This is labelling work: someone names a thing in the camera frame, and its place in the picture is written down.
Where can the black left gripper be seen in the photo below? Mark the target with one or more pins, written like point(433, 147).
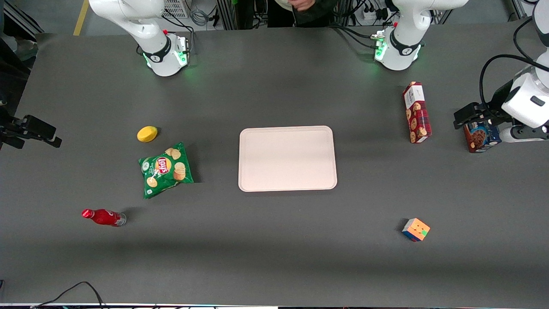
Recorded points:
point(492, 110)

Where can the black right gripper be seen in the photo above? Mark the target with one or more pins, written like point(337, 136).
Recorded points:
point(12, 127)

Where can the red cookie box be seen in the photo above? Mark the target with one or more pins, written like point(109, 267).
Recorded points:
point(418, 116)

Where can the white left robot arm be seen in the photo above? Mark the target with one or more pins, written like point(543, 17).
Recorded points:
point(401, 47)

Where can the blue cookie box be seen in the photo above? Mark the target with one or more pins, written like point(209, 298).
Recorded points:
point(480, 139)

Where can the beige plastic tray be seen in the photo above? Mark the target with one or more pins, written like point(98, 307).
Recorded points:
point(287, 159)

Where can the bare person hand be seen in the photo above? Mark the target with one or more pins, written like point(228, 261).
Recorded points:
point(302, 4)

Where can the yellow lemon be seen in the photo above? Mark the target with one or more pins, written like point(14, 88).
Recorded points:
point(147, 134)

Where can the red soda bottle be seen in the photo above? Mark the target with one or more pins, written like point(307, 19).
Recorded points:
point(105, 217)

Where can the colourful puzzle cube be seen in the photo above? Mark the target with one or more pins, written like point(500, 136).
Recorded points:
point(416, 229)

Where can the green chips bag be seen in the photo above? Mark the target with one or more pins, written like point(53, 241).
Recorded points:
point(165, 169)

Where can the white power strip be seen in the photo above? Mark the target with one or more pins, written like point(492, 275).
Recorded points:
point(374, 13)

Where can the person in dark jacket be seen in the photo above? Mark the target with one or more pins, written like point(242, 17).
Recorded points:
point(321, 15)

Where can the white perforated crate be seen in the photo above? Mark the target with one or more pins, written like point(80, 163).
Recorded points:
point(176, 8)

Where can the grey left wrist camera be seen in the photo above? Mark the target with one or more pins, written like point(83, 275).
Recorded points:
point(521, 134)

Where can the aluminium frame post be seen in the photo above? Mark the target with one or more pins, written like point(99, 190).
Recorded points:
point(226, 15)

